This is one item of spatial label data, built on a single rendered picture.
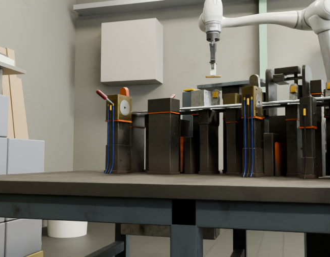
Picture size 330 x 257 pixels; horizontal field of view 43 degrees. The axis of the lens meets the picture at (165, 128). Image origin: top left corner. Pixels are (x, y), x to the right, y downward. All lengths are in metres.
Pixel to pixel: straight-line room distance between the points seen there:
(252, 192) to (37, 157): 2.04
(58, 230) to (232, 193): 3.30
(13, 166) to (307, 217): 1.98
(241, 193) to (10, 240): 1.90
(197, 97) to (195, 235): 1.05
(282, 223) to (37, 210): 0.72
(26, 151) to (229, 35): 3.00
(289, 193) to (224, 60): 3.96
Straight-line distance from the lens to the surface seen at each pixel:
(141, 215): 1.22
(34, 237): 2.99
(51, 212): 1.34
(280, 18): 2.50
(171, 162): 1.79
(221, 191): 1.11
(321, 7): 2.36
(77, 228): 4.30
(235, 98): 2.01
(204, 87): 2.26
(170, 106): 1.79
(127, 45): 5.01
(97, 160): 5.31
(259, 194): 1.10
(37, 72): 4.84
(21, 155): 2.79
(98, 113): 5.34
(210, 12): 2.38
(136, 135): 2.11
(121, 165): 1.93
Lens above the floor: 0.77
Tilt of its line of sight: 4 degrees up
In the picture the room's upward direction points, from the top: straight up
